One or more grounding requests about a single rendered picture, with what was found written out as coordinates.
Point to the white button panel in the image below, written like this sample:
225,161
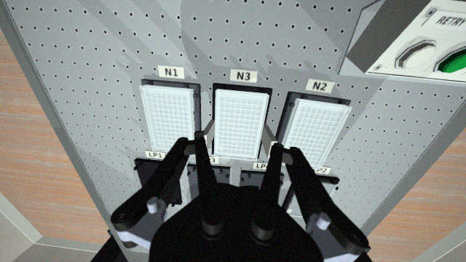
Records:
409,40

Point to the white label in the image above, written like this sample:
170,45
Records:
243,76
260,165
213,160
171,72
324,170
155,154
319,86

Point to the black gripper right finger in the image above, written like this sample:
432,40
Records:
338,238

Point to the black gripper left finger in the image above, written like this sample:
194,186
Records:
138,218

